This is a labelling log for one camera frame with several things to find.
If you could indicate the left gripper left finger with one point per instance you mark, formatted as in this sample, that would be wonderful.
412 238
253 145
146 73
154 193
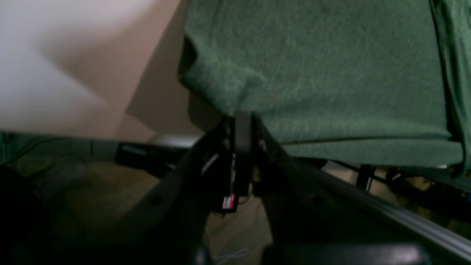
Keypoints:
167 226

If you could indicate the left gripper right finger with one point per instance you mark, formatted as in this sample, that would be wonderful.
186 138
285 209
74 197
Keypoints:
316 219

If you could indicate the dark green t-shirt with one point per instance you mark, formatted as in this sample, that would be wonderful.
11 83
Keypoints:
382 82

